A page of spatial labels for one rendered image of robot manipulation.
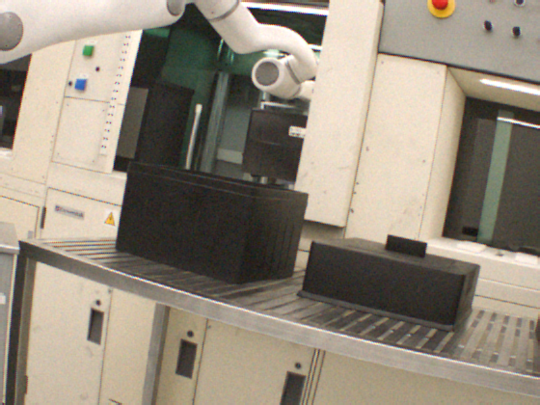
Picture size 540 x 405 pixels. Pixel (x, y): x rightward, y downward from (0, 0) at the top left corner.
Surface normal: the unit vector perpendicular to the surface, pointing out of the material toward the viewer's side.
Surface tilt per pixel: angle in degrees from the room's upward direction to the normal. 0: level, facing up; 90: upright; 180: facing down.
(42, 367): 90
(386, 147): 90
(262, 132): 94
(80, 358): 90
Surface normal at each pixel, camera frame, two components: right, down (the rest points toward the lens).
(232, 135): -0.37, -0.02
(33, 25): 0.96, -0.02
